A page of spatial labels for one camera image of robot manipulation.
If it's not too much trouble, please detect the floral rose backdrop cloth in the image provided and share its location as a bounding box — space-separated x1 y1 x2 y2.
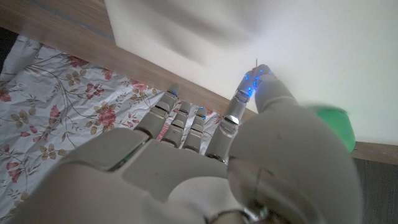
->
0 34 225 219

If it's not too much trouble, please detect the cream foam mat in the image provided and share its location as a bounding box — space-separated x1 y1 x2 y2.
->
104 0 398 146

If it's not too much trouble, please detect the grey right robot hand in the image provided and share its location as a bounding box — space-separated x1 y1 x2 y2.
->
9 63 364 224

